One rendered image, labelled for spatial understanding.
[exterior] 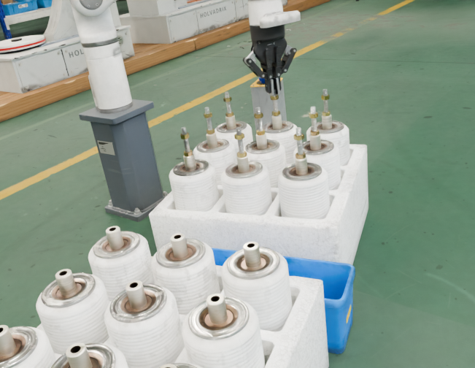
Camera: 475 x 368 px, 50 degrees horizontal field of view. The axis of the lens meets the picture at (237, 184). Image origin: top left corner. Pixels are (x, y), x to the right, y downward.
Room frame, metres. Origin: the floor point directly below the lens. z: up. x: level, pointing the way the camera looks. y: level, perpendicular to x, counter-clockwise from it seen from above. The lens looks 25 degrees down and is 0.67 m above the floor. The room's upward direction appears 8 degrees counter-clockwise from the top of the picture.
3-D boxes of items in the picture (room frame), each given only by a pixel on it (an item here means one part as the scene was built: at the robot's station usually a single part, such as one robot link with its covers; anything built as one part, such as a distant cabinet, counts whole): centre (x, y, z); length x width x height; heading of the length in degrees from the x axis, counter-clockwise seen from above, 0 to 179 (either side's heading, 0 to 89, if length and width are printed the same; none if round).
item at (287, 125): (1.15, -0.11, 0.25); 0.08 x 0.08 x 0.01
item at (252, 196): (0.93, -0.02, 0.16); 0.10 x 0.10 x 0.18
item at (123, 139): (1.35, 0.29, 0.15); 0.15 x 0.15 x 0.30; 49
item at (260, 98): (1.33, -0.12, 0.16); 0.07 x 0.07 x 0.31; 66
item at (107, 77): (1.35, 0.29, 0.39); 0.09 x 0.09 x 0.17; 49
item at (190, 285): (0.66, 0.10, 0.16); 0.10 x 0.10 x 0.18
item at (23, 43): (3.01, 1.11, 0.29); 0.30 x 0.30 x 0.06
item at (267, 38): (1.15, -0.11, 0.45); 0.08 x 0.08 x 0.09
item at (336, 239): (1.04, -0.07, 0.09); 0.39 x 0.39 x 0.18; 66
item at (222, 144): (1.09, 0.04, 0.25); 0.08 x 0.08 x 0.01
